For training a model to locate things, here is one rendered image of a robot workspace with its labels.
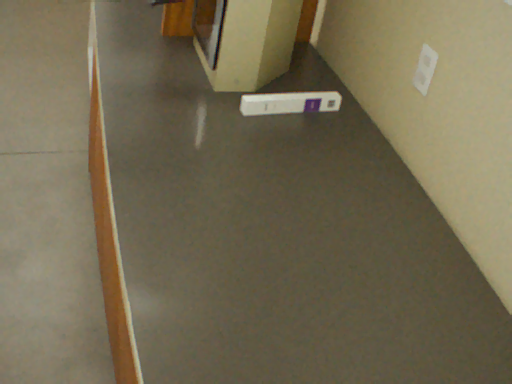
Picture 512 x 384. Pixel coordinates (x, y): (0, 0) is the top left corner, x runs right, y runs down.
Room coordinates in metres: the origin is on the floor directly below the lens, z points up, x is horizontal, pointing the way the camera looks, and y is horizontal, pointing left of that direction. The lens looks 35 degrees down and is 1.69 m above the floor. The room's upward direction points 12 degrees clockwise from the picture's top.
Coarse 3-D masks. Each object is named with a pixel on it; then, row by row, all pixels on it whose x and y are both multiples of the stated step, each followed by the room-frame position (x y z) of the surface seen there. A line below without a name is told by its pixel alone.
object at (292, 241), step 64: (128, 0) 2.05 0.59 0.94; (128, 64) 1.53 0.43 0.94; (192, 64) 1.60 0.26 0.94; (320, 64) 1.78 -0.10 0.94; (128, 128) 1.20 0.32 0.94; (192, 128) 1.25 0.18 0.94; (256, 128) 1.31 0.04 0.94; (320, 128) 1.38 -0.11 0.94; (128, 192) 0.97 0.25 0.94; (192, 192) 1.01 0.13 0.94; (256, 192) 1.06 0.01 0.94; (320, 192) 1.10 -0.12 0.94; (384, 192) 1.15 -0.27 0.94; (128, 256) 0.79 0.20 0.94; (192, 256) 0.83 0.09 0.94; (256, 256) 0.86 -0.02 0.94; (320, 256) 0.90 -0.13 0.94; (384, 256) 0.93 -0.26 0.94; (448, 256) 0.97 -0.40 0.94; (128, 320) 0.67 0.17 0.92; (192, 320) 0.68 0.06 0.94; (256, 320) 0.71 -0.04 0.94; (320, 320) 0.73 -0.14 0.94; (384, 320) 0.76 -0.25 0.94; (448, 320) 0.79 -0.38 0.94
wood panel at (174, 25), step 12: (192, 0) 1.80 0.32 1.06; (312, 0) 1.94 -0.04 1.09; (168, 12) 1.77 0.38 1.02; (180, 12) 1.78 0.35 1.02; (192, 12) 1.80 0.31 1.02; (300, 12) 1.93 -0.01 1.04; (312, 12) 1.95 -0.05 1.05; (168, 24) 1.77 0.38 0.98; (180, 24) 1.79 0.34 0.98; (300, 24) 1.93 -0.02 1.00; (312, 24) 1.95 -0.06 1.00; (192, 36) 1.80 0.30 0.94; (300, 36) 1.94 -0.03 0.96
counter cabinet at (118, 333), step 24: (96, 96) 1.91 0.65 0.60; (96, 120) 1.85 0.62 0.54; (96, 144) 1.79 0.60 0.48; (96, 168) 1.73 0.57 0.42; (96, 192) 1.71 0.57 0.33; (96, 216) 1.74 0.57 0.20; (120, 288) 0.99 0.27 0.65; (120, 312) 0.98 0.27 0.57; (120, 336) 0.98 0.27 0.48; (120, 360) 0.99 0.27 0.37
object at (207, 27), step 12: (204, 0) 1.65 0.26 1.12; (216, 0) 1.52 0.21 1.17; (204, 12) 1.62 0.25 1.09; (216, 12) 1.51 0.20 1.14; (204, 24) 1.60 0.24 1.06; (216, 24) 1.49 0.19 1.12; (204, 36) 1.59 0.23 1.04; (216, 36) 1.47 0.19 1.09; (204, 48) 1.57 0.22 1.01; (216, 48) 1.46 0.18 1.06; (216, 60) 1.46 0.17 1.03
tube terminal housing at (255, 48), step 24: (240, 0) 1.47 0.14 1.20; (264, 0) 1.49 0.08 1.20; (288, 0) 1.59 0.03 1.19; (240, 24) 1.47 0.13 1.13; (264, 24) 1.50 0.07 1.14; (288, 24) 1.62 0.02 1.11; (240, 48) 1.48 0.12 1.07; (264, 48) 1.51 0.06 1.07; (288, 48) 1.65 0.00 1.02; (216, 72) 1.46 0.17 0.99; (240, 72) 1.48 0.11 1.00; (264, 72) 1.53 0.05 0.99
